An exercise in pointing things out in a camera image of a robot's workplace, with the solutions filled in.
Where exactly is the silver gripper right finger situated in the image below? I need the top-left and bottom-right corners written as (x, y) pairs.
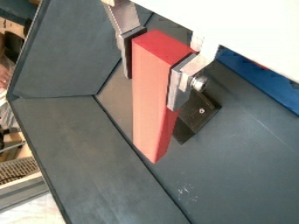
top-left (166, 34), bottom-right (218, 111)

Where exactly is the black curved fixture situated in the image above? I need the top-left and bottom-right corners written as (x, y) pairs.
top-left (172, 90), bottom-right (221, 144)

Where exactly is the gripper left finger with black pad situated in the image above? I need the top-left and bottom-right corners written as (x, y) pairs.
top-left (100, 0), bottom-right (146, 79)

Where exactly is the red rectangular block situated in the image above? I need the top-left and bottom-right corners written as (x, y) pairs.
top-left (132, 30), bottom-right (192, 163)

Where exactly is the blue shape sorter board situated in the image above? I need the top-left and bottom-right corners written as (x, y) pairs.
top-left (216, 46), bottom-right (299, 116)

